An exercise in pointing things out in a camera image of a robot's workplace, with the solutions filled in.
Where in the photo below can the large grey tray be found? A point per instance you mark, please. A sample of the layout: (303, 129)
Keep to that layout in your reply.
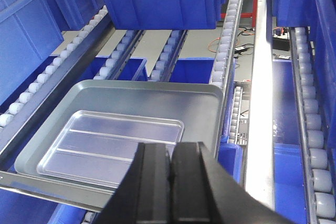
(198, 106)

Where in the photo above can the small blue bin below centre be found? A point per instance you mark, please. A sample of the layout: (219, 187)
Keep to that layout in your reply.
(192, 70)

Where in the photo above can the large blue bin left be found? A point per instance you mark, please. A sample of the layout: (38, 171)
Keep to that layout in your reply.
(29, 34)

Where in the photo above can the steel front shelf rail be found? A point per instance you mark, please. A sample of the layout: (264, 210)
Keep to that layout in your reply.
(85, 197)

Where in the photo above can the blue bin far right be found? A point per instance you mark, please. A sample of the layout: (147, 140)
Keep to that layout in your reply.
(319, 15)

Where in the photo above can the steel divider rail right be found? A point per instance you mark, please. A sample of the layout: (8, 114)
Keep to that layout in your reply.
(259, 175)

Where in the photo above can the white roller track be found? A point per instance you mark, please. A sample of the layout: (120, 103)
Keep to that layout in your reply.
(33, 86)
(317, 176)
(116, 62)
(168, 57)
(225, 49)

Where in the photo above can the black power adapter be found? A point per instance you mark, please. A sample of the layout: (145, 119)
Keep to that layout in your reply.
(240, 49)

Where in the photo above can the red metal floor frame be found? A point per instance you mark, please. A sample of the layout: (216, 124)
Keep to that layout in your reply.
(243, 12)

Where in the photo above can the blue bin lower shelf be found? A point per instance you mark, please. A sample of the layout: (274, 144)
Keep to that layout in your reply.
(135, 69)

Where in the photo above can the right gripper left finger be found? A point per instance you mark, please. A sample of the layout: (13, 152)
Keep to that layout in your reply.
(143, 196)

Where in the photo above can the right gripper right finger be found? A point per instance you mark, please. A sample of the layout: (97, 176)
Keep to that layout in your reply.
(203, 192)

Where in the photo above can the right white roller track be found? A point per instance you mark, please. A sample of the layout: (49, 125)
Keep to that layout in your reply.
(317, 176)

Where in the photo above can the silver ribbed metal tray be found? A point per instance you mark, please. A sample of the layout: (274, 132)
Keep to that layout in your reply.
(97, 148)

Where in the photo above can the centre white roller track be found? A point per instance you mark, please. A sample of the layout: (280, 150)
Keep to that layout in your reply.
(168, 57)

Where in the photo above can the left white roller track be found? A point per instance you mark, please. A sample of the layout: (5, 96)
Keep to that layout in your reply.
(33, 86)

